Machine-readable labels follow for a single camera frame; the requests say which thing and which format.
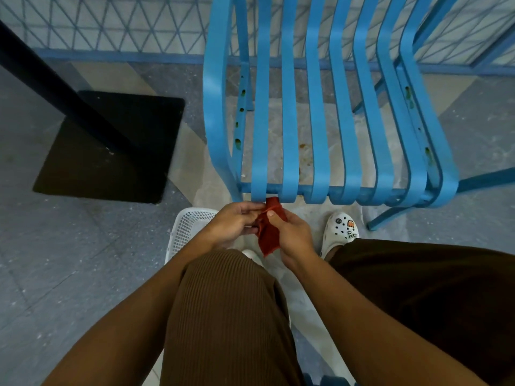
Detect person's left hand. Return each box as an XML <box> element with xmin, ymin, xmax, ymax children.
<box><xmin>200</xmin><ymin>201</ymin><xmax>267</xmax><ymax>250</ymax></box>

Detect person's right hand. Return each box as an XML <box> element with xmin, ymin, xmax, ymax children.
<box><xmin>266</xmin><ymin>207</ymin><xmax>318</xmax><ymax>269</ymax></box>

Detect red cloth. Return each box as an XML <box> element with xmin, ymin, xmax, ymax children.
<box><xmin>254</xmin><ymin>197</ymin><xmax>289</xmax><ymax>258</ymax></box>

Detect person's left forearm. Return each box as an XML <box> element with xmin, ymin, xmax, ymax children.
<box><xmin>42</xmin><ymin>229</ymin><xmax>220</xmax><ymax>386</ymax></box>

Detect person's right forearm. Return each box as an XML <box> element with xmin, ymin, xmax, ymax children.
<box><xmin>286</xmin><ymin>251</ymin><xmax>489</xmax><ymax>386</ymax></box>

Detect white clog shoe with charms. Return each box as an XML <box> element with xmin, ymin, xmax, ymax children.
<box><xmin>320</xmin><ymin>212</ymin><xmax>360</xmax><ymax>260</ymax></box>

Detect white plastic basket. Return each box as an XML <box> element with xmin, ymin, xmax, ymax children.
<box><xmin>164</xmin><ymin>207</ymin><xmax>220</xmax><ymax>265</ymax></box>

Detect blue slatted metal chair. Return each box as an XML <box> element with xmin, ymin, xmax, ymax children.
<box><xmin>202</xmin><ymin>0</ymin><xmax>515</xmax><ymax>231</ymax></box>

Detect brown corduroy trousers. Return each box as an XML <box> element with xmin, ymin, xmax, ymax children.
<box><xmin>160</xmin><ymin>238</ymin><xmax>515</xmax><ymax>386</ymax></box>

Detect black table pedestal base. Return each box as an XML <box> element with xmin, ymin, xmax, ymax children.
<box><xmin>0</xmin><ymin>20</ymin><xmax>186</xmax><ymax>205</ymax></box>

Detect blue wire mesh fence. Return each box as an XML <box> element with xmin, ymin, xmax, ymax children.
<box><xmin>0</xmin><ymin>0</ymin><xmax>515</xmax><ymax>77</ymax></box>

